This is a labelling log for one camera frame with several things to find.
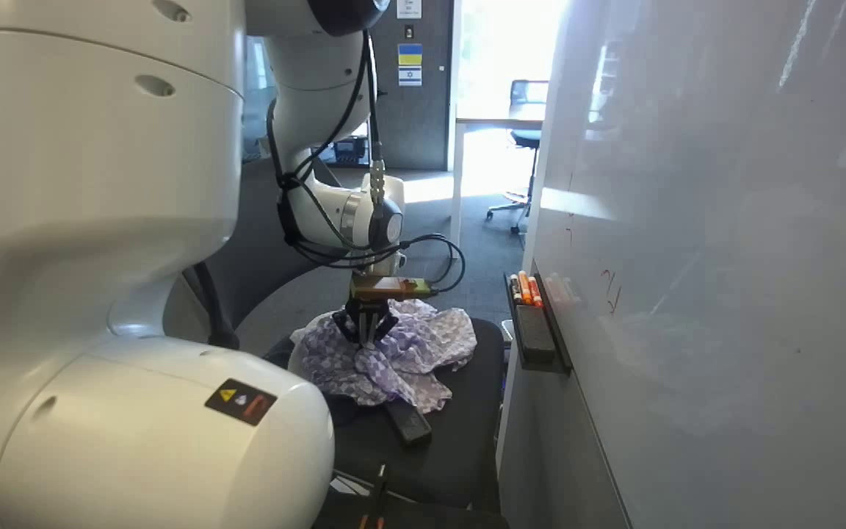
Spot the white table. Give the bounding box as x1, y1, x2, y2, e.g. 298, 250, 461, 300
446, 112, 551, 263

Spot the black marker tray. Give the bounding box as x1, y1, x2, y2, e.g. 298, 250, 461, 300
506, 271, 577, 378

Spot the blue office chair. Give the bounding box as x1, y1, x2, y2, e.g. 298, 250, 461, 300
483, 77, 552, 238

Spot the blue yellow door sign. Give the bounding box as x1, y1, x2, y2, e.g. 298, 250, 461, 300
396, 42, 426, 89

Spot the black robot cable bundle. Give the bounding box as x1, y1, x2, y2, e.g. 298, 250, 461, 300
266, 31, 471, 296

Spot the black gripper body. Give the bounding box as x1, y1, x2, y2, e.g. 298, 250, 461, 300
343, 294, 393, 327

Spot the purple floral clothing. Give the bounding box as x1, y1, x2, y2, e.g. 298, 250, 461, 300
286, 296, 483, 416

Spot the large whiteboard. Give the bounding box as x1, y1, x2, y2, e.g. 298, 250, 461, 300
523, 0, 846, 529

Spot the dark grey door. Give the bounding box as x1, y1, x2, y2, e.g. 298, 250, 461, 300
371, 0, 458, 172

